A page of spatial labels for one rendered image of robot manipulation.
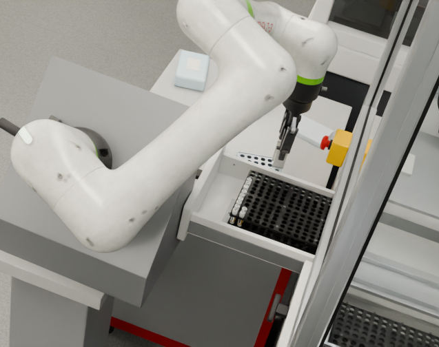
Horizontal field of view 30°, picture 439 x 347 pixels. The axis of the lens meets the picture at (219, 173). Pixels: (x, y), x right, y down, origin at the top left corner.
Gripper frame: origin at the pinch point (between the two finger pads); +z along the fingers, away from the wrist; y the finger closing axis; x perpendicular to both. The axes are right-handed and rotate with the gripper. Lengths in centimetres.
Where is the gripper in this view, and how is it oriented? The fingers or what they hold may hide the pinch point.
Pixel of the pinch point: (280, 154)
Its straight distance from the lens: 216.0
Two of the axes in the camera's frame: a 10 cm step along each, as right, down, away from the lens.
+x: -9.8, -1.7, -0.9
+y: 0.4, -6.5, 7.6
